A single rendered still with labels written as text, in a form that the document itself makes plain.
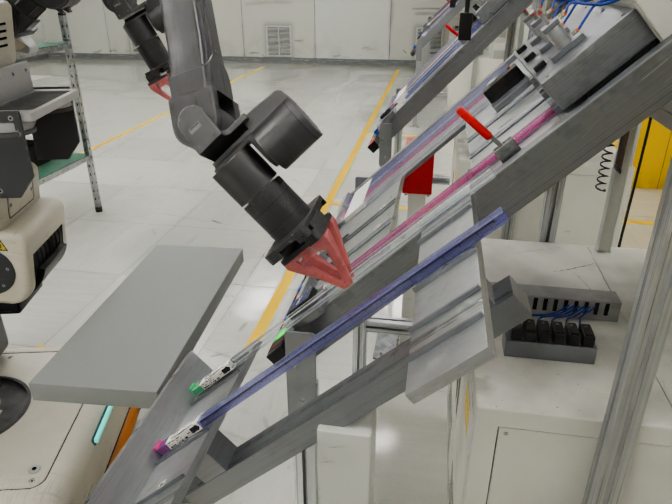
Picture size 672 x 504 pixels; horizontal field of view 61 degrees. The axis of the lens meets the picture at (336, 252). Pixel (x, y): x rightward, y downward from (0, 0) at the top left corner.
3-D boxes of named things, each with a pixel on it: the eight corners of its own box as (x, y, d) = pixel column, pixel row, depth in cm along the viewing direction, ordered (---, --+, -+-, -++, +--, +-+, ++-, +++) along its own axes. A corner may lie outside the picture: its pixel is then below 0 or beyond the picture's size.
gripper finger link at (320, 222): (373, 256, 71) (321, 201, 69) (366, 283, 65) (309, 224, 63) (334, 285, 74) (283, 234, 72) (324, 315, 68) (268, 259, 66)
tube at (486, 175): (196, 396, 81) (190, 391, 81) (199, 390, 82) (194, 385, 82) (496, 176, 61) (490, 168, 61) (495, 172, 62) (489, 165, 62)
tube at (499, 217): (161, 456, 71) (155, 450, 71) (166, 448, 72) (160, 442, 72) (509, 220, 51) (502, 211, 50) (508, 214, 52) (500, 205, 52)
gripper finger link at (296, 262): (374, 252, 72) (323, 198, 70) (367, 279, 66) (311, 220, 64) (335, 282, 75) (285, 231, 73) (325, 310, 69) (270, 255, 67)
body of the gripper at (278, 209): (330, 204, 71) (289, 160, 70) (315, 237, 62) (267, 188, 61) (294, 234, 74) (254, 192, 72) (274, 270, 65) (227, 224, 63)
